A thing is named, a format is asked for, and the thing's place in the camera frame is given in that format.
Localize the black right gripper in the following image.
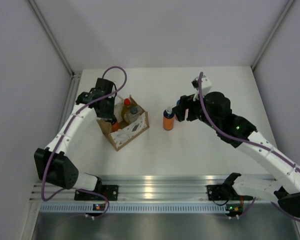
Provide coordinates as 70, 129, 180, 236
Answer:
172, 89, 220, 131

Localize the orange bottle dark blue top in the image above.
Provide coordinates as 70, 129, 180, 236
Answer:
163, 106, 175, 131

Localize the orange bottle navy pump top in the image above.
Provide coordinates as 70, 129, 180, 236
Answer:
107, 117, 120, 133

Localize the yellow dish soap bottle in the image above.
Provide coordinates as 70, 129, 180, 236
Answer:
121, 98, 133, 122

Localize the clear bottle grey cap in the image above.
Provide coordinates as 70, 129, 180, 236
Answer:
124, 105, 143, 125

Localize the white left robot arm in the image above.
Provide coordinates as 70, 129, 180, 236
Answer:
34, 78, 117, 200

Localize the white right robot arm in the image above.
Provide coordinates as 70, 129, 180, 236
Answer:
172, 92, 300, 218

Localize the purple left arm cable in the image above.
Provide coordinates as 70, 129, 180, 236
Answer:
41, 65, 128, 202

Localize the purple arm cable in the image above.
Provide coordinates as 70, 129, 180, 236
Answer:
198, 71, 300, 225
41, 65, 128, 202

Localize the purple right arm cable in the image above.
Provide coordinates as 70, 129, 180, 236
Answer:
198, 71, 300, 225

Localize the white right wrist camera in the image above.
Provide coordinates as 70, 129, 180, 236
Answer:
191, 75, 212, 101

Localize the aluminium frame rail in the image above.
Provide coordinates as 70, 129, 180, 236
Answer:
29, 174, 300, 202

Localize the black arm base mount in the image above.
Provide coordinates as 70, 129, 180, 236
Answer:
74, 184, 119, 201

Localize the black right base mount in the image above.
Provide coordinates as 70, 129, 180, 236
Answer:
206, 184, 253, 202

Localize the white slotted cable duct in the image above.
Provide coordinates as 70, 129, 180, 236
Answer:
39, 202, 229, 214

